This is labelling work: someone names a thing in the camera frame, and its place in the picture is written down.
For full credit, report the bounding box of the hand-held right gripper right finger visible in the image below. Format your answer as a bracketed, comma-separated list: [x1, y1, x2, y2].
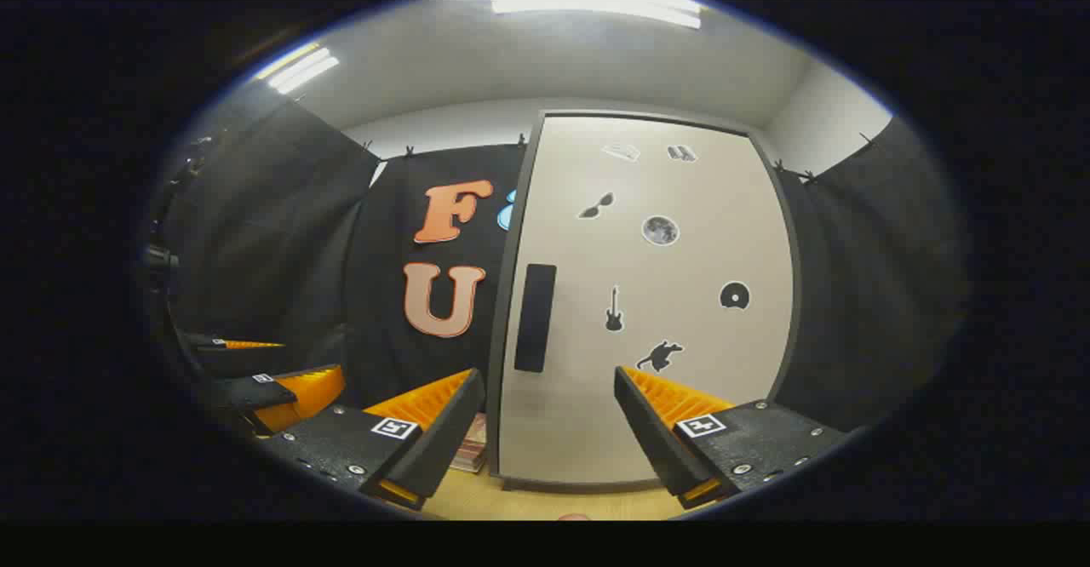
[613, 366, 852, 510]

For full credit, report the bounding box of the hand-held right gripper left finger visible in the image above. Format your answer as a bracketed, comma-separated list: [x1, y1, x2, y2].
[255, 368, 486, 513]

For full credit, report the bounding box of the grey cabinet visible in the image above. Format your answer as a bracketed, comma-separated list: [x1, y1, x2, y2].
[487, 109, 803, 493]

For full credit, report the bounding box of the white cabinet door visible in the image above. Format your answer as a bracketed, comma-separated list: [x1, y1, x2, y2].
[496, 114, 797, 487]

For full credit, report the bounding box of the stack of books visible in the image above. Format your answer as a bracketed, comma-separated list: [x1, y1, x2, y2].
[450, 414, 488, 474]

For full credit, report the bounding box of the black backdrop cloth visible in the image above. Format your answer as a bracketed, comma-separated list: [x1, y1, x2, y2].
[149, 99, 963, 432]

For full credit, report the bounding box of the ceiling light panel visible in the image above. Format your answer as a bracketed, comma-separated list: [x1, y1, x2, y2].
[491, 0, 703, 30]
[255, 43, 340, 95]

